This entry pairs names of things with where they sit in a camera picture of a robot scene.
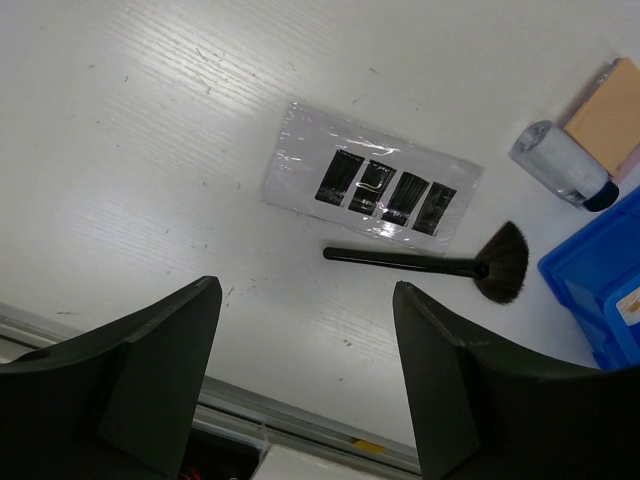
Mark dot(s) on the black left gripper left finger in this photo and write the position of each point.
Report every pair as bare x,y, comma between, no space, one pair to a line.
116,402

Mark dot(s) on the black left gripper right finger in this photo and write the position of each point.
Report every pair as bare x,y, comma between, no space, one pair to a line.
484,407

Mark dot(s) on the black fan makeup brush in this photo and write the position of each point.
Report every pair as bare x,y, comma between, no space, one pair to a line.
498,270

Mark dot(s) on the white oval makeup sponge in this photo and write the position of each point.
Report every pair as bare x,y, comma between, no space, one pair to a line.
628,307

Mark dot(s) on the beige square makeup sponge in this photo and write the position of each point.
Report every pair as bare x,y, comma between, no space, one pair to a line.
603,118

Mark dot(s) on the blue divided plastic bin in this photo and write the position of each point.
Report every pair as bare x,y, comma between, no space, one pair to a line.
591,271

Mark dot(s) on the hair pin card in plastic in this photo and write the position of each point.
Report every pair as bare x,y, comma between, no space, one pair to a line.
369,182

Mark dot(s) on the front aluminium rail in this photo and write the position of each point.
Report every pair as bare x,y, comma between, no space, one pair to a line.
263,423

